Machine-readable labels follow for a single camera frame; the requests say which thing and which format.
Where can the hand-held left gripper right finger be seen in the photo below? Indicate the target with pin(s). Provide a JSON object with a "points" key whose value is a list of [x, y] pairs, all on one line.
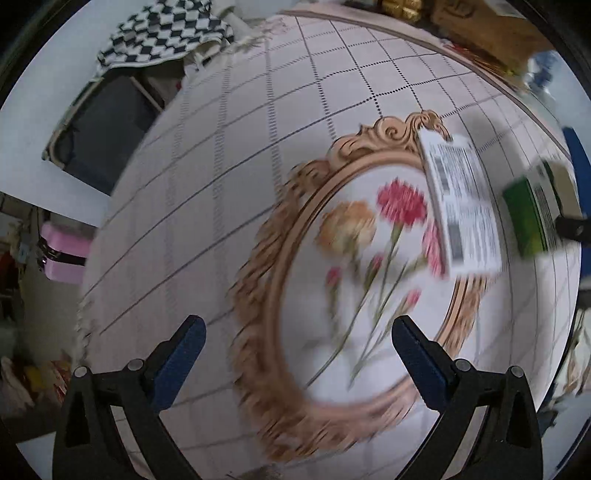
{"points": [[421, 364]]}

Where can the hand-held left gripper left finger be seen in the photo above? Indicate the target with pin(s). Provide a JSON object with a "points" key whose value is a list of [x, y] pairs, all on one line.
{"points": [[182, 364]]}

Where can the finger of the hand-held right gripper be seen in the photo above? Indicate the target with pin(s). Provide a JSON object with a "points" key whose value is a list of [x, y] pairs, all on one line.
{"points": [[573, 228]]}

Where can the green and white box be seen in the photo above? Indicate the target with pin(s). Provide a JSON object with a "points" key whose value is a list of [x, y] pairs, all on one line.
{"points": [[531, 217]]}

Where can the white printed box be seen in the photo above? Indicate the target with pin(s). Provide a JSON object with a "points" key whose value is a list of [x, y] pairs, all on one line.
{"points": [[464, 207]]}

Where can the blue cushion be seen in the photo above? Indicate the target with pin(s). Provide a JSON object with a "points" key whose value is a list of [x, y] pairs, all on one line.
{"points": [[579, 154]]}

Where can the pink case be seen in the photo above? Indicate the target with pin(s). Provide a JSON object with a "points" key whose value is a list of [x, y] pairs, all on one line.
{"points": [[64, 254]]}

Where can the floral diamond-pattern tablecloth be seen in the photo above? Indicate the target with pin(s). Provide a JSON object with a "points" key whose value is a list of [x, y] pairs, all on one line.
{"points": [[231, 207]]}

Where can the brown cardboard box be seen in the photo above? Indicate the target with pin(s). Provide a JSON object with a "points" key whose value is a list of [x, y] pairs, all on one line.
{"points": [[489, 27]]}

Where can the black folding cot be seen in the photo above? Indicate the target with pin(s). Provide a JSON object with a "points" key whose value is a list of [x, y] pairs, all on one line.
{"points": [[101, 134]]}

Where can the black white checkered cloth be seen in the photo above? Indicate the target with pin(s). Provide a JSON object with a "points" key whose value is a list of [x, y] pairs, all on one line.
{"points": [[161, 32]]}

